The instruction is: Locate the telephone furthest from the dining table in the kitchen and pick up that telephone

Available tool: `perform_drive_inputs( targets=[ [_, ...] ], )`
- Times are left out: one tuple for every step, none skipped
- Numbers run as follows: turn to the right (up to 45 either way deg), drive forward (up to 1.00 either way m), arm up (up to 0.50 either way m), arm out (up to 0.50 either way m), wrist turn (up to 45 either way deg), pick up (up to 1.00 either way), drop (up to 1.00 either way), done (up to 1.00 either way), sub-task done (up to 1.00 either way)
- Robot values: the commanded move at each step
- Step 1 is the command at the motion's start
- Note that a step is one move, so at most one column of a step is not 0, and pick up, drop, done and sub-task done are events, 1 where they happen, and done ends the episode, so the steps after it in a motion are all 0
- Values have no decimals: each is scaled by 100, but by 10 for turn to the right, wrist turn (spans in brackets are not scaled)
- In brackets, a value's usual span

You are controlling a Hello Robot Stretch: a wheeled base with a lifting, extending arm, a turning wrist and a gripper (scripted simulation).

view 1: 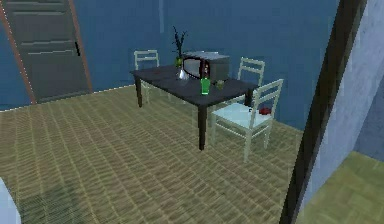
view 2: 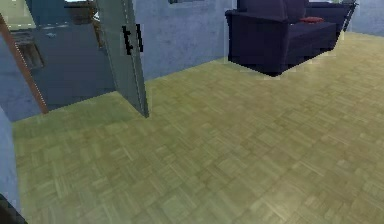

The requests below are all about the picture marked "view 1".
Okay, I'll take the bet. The black dining table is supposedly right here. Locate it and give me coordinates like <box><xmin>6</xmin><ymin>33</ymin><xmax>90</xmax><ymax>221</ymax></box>
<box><xmin>129</xmin><ymin>64</ymin><xmax>260</xmax><ymax>152</ymax></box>

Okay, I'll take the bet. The green glass bottle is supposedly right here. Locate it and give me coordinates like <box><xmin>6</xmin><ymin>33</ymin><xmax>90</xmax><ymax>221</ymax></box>
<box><xmin>200</xmin><ymin>76</ymin><xmax>212</xmax><ymax>96</ymax></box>

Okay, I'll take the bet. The dark grey room door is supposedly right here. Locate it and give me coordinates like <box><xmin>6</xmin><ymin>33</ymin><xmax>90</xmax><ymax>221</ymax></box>
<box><xmin>0</xmin><ymin>0</ymin><xmax>94</xmax><ymax>105</ymax></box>

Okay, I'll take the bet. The clear glass flask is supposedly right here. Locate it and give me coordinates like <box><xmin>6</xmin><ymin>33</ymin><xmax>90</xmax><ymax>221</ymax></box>
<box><xmin>177</xmin><ymin>67</ymin><xmax>190</xmax><ymax>82</ymax></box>

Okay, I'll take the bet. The white wooden chair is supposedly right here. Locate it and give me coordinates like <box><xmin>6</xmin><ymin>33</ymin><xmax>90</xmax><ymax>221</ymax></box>
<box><xmin>223</xmin><ymin>56</ymin><xmax>267</xmax><ymax>105</ymax></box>
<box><xmin>209</xmin><ymin>78</ymin><xmax>285</xmax><ymax>164</ymax></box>
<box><xmin>133</xmin><ymin>49</ymin><xmax>172</xmax><ymax>104</ymax></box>

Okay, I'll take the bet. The dark twig house plant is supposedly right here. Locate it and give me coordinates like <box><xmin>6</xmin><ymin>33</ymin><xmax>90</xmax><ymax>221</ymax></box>
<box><xmin>171</xmin><ymin>25</ymin><xmax>188</xmax><ymax>69</ymax></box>

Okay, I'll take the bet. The grey microwave oven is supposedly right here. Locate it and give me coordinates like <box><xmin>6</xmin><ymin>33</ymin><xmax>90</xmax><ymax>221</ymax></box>
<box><xmin>181</xmin><ymin>51</ymin><xmax>231</xmax><ymax>82</ymax></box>

